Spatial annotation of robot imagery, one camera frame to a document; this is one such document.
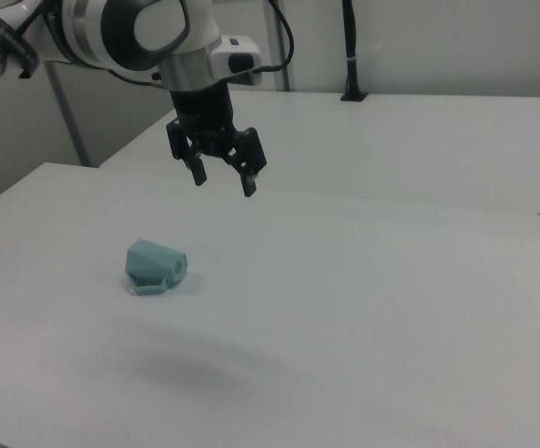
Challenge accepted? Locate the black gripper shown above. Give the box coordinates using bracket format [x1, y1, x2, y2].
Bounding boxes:
[165, 83, 269, 199]

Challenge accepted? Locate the teal faceted cup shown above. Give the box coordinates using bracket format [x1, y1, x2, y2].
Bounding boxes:
[125, 238, 189, 297]

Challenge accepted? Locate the white side table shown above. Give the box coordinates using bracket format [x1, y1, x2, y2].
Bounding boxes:
[99, 88, 540, 217]

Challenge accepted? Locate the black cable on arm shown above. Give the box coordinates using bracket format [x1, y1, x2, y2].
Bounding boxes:
[253, 0, 296, 75]

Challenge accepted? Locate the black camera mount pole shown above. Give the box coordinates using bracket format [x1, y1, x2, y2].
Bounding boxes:
[340, 0, 369, 103]

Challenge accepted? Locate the grey partition frame post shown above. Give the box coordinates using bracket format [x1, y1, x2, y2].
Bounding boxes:
[44, 60, 92, 167]

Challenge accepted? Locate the black velcro strap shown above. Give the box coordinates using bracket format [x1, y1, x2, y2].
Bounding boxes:
[0, 8, 41, 79]

